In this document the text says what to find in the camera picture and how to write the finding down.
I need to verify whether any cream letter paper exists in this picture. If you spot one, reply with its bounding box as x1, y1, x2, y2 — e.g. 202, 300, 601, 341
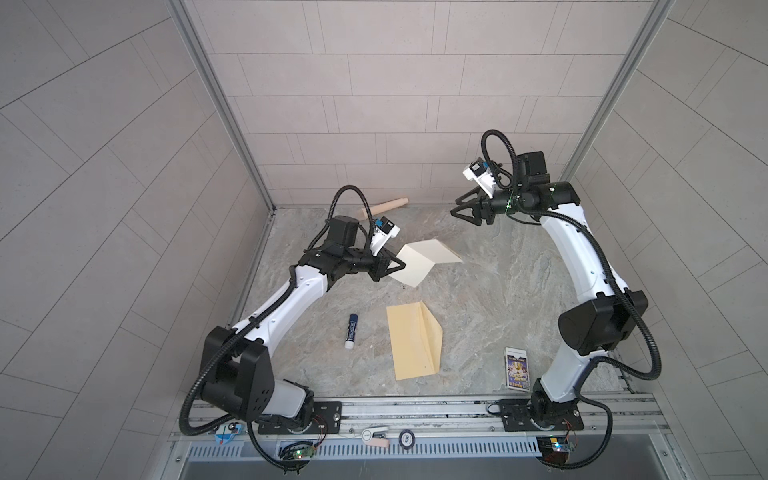
391, 239, 463, 288

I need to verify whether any yellow manila envelope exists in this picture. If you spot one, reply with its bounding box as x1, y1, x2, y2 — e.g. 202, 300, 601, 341
386, 302, 443, 381

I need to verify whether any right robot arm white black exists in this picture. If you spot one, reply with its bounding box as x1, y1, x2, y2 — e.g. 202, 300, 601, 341
451, 151, 648, 429

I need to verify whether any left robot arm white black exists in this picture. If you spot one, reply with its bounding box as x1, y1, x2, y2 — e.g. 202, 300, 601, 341
190, 216, 405, 430

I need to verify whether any beige wooden pestle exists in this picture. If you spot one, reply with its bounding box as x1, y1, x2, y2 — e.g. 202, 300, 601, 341
356, 197, 409, 220

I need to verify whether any blue white glue stick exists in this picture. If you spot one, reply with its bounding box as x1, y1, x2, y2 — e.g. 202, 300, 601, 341
344, 314, 359, 350

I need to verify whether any white beige tag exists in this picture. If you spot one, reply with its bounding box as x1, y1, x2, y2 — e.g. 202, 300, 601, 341
361, 426, 390, 449

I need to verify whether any round black white badge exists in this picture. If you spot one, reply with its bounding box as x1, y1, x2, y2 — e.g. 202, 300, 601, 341
398, 429, 416, 450

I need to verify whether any left circuit board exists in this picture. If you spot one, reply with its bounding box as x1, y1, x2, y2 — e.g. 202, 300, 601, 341
279, 441, 317, 462

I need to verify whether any circuit board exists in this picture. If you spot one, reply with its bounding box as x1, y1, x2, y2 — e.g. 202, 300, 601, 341
279, 441, 317, 462
536, 436, 574, 465

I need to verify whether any blue white connector clip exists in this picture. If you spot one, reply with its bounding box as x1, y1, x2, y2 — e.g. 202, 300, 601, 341
214, 422, 245, 445

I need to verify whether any right circuit board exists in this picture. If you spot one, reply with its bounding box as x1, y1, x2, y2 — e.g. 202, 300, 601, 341
536, 436, 574, 465

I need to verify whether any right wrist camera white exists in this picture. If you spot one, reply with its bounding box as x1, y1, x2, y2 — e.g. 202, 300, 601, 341
463, 157, 497, 198

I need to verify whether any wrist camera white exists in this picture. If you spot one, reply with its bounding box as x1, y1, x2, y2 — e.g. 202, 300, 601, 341
370, 216, 400, 256
463, 157, 497, 198

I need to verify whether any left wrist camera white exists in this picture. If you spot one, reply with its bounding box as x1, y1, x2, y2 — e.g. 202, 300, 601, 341
370, 216, 400, 256

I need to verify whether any left black corrugated cable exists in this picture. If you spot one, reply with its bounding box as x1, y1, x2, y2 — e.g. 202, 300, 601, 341
305, 184, 376, 253

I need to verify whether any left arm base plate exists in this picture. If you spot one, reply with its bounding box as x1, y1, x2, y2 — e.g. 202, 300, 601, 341
257, 401, 342, 435

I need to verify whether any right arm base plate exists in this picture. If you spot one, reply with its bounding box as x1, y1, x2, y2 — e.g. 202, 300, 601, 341
496, 397, 584, 432

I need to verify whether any aluminium mounting rail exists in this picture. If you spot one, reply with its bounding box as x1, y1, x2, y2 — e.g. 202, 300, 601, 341
167, 392, 670, 445

